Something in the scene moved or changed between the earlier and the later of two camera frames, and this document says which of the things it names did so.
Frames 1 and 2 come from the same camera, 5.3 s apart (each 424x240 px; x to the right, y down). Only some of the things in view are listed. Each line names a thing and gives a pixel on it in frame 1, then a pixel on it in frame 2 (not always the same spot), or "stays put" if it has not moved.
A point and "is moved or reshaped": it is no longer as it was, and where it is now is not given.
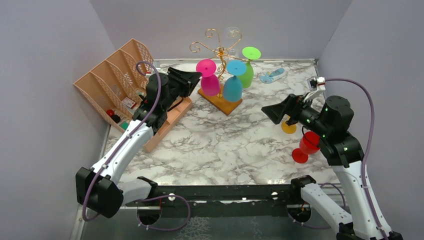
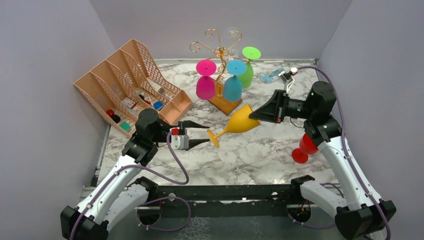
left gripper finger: x=193 y=80 to x=194 y=142
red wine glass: x=310 y=143 stays put
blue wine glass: x=232 y=89 stays put
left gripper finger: x=185 y=75 to x=190 y=124
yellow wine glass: x=288 y=129 to x=240 y=121
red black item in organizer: x=116 y=117 stays put
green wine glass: x=249 y=53 stays put
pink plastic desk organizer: x=116 y=88 stays put
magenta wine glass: x=210 y=82 is moved or reshaped
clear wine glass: x=233 y=32 stays put
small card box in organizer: x=129 y=102 stays put
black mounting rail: x=230 y=201 stays put
